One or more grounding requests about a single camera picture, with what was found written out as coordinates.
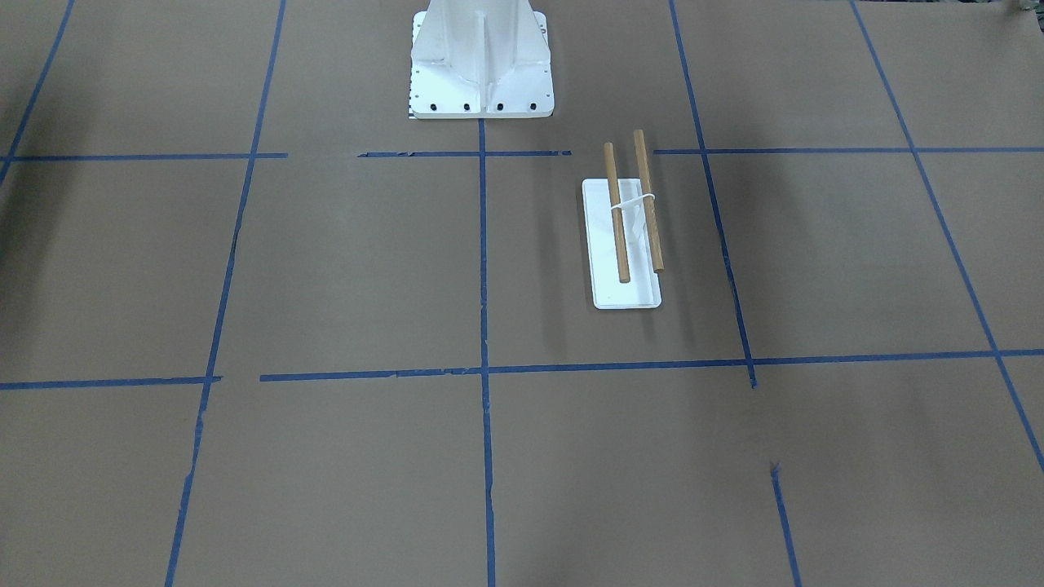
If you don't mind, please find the white wooden towel rack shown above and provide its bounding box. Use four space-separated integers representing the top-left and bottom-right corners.
582 130 665 311

